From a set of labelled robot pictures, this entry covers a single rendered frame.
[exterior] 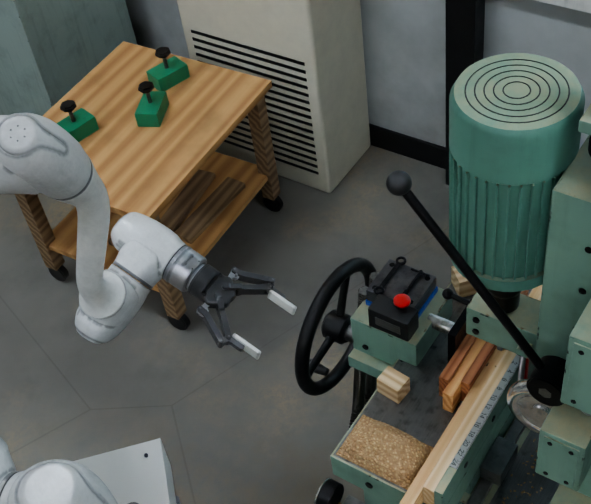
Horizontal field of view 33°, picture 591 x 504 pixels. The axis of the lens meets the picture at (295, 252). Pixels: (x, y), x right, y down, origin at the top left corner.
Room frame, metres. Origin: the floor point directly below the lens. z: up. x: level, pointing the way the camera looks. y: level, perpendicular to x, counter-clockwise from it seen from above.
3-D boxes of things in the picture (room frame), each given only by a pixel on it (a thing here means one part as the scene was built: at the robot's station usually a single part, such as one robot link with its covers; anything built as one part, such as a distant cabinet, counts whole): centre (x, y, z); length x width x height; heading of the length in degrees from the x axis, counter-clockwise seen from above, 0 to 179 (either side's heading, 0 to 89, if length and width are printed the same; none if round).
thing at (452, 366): (1.03, -0.26, 0.93); 0.16 x 0.02 x 0.05; 140
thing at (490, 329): (1.00, -0.34, 1.03); 0.14 x 0.07 x 0.09; 50
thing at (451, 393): (1.02, -0.28, 0.92); 0.21 x 0.02 x 0.05; 140
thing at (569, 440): (0.78, -0.36, 1.02); 0.09 x 0.07 x 0.12; 140
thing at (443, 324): (1.08, -0.24, 0.95); 0.09 x 0.07 x 0.09; 140
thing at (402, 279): (1.14, -0.17, 0.99); 0.13 x 0.11 x 0.06; 140
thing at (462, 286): (1.21, -0.30, 0.92); 0.04 x 0.04 x 0.04; 7
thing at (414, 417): (1.09, -0.24, 0.87); 0.61 x 0.30 x 0.06; 140
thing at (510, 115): (1.02, -0.32, 1.35); 0.18 x 0.18 x 0.31
